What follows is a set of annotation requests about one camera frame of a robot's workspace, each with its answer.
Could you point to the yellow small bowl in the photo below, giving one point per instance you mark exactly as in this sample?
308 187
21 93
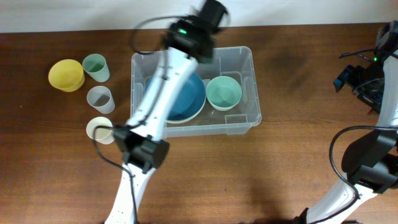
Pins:
67 75

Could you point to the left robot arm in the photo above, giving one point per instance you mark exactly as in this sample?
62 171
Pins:
188 42

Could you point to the dark blue bowl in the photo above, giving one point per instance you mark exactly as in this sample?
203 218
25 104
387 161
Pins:
189 100

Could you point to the white small bowl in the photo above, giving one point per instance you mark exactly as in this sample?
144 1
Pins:
223 105

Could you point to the cream cup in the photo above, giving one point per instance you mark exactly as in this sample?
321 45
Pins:
103 136

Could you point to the clear plastic storage bin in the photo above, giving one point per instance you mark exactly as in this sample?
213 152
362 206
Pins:
237 63

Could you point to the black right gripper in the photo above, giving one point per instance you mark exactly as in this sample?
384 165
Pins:
349 76

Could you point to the grey translucent cup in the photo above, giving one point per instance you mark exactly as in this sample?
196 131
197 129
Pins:
101 99

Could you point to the mint green cup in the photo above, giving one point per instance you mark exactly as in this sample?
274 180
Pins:
96 67

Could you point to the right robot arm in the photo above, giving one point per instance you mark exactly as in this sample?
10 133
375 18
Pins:
368 168

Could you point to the mint green small bowl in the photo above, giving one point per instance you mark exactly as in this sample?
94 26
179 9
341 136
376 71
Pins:
224 88

